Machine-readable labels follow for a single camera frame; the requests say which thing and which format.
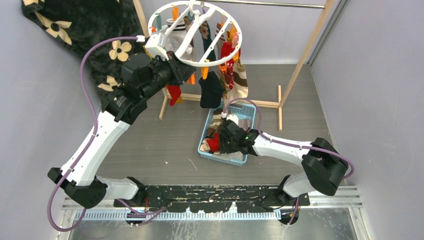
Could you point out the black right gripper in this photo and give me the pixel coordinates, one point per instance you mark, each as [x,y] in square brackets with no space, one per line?
[223,148]

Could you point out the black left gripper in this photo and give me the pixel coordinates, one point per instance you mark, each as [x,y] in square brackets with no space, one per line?
[180,70]

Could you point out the orange hanger clip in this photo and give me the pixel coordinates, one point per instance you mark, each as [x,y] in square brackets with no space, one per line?
[192,79]
[205,70]

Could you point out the white round clip hanger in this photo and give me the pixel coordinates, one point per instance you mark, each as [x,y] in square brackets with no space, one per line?
[202,12]

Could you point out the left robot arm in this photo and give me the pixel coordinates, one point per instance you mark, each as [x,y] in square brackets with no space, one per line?
[142,78]

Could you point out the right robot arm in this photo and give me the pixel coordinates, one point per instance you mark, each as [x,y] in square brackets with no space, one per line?
[323,169]

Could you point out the orange open hanger clip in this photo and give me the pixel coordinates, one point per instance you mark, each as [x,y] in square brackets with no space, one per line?
[205,70]

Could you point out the light blue sock basket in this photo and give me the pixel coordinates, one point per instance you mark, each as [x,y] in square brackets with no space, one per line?
[242,114]

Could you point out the white black-striped sock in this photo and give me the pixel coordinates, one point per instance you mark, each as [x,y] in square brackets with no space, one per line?
[177,36]

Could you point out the black hanging sock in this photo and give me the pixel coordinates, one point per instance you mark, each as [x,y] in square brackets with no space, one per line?
[211,91]

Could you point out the green monkey face sock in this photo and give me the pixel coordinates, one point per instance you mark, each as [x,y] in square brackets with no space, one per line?
[205,32]

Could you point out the brown striped hanging sock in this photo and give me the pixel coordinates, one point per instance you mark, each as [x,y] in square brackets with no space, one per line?
[240,84]

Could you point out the red patterned hanging sock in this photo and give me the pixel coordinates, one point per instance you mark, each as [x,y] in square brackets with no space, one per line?
[225,51]

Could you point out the metal hanging rod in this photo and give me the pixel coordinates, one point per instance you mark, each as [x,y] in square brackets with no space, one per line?
[270,4]

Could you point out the black floral fleece blanket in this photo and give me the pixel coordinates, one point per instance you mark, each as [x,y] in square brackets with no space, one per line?
[80,24]

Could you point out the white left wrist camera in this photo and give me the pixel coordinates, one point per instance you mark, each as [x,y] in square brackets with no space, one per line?
[154,45]

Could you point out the wooden clothes rack frame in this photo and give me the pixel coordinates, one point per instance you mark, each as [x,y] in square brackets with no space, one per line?
[282,95]

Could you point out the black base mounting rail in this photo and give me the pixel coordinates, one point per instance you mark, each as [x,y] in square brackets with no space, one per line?
[212,198]

